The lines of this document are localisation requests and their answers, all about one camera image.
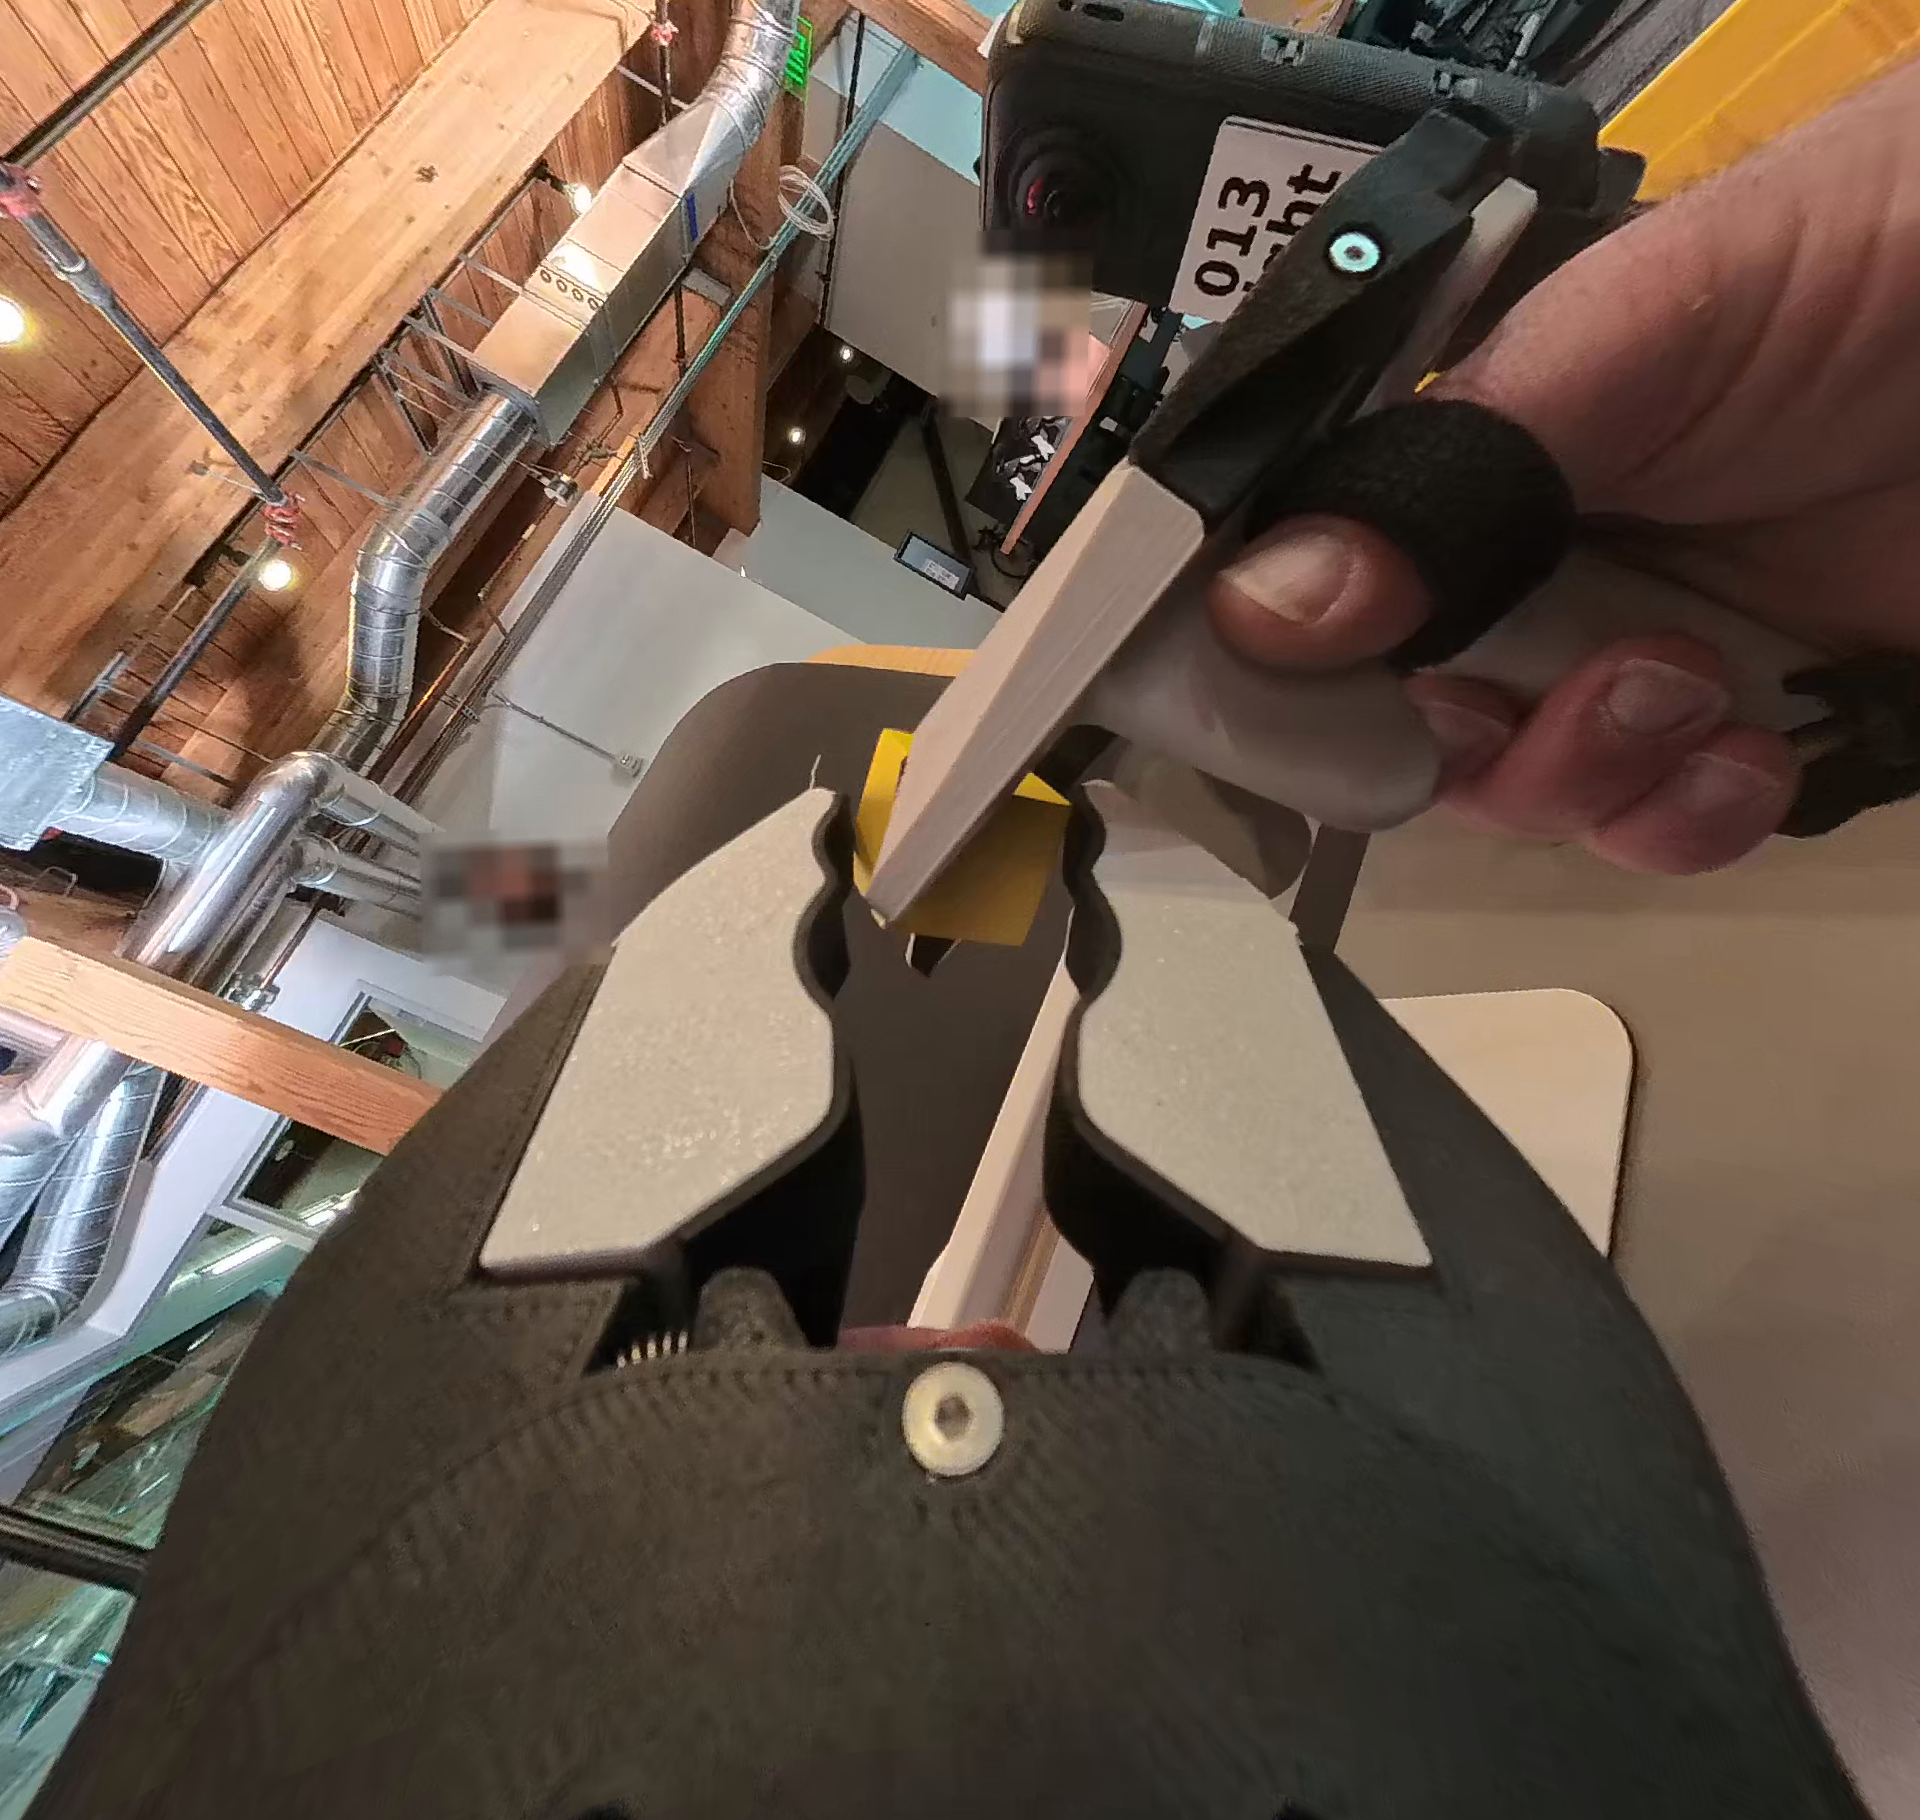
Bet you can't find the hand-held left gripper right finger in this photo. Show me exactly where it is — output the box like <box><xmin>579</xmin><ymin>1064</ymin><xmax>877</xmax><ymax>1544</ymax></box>
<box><xmin>1048</xmin><ymin>795</ymin><xmax>1438</xmax><ymax>1278</ymax></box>

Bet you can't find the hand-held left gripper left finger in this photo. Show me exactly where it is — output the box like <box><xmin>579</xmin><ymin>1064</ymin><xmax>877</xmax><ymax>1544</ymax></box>
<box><xmin>479</xmin><ymin>788</ymin><xmax>862</xmax><ymax>1278</ymax></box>

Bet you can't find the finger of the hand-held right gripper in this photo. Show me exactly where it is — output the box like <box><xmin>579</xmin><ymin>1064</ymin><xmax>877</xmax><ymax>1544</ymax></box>
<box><xmin>862</xmin><ymin>462</ymin><xmax>1219</xmax><ymax>931</ymax></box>
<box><xmin>1092</xmin><ymin>605</ymin><xmax>1453</xmax><ymax>834</ymax></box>

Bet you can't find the yellow toy cube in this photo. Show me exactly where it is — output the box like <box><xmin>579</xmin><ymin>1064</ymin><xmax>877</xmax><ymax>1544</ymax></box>
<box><xmin>847</xmin><ymin>723</ymin><xmax>1079</xmax><ymax>950</ymax></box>

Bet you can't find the yellow plastic bin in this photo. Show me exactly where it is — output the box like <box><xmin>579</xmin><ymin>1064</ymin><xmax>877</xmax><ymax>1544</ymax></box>
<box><xmin>1599</xmin><ymin>0</ymin><xmax>1920</xmax><ymax>209</ymax></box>

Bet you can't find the person's right hand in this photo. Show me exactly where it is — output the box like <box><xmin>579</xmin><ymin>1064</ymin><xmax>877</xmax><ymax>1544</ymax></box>
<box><xmin>1206</xmin><ymin>134</ymin><xmax>1920</xmax><ymax>879</ymax></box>

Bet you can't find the wooden beam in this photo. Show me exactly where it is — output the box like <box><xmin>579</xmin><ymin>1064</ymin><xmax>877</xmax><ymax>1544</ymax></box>
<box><xmin>0</xmin><ymin>931</ymin><xmax>452</xmax><ymax>1163</ymax></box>

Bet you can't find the silver ventilation duct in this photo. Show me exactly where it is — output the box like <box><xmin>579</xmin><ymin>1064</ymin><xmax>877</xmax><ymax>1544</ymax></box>
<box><xmin>0</xmin><ymin>0</ymin><xmax>816</xmax><ymax>1356</ymax></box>

